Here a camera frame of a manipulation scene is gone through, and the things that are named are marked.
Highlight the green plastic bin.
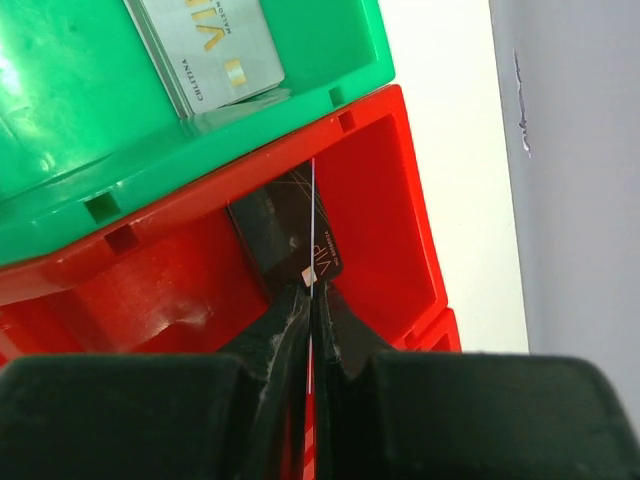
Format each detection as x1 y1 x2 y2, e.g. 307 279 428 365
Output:
1 1 395 265

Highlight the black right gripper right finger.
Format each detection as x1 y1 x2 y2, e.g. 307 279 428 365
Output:
311 283 393 479

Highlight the red middle plastic bin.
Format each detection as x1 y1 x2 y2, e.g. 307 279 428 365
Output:
1 85 448 479

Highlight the black card in red bin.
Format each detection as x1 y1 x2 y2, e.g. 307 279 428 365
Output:
228 161 344 298

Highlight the red right plastic bin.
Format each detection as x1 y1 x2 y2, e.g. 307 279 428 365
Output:
392 308 462 353

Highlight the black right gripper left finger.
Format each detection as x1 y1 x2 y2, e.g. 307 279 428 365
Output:
217 284 311 479

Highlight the red plastic bin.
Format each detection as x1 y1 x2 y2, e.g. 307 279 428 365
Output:
1 85 448 479
392 308 462 353

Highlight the black VIP card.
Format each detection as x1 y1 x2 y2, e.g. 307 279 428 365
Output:
307 157 316 395

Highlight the silver card in green bin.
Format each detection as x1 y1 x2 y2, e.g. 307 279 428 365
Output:
125 0 285 118

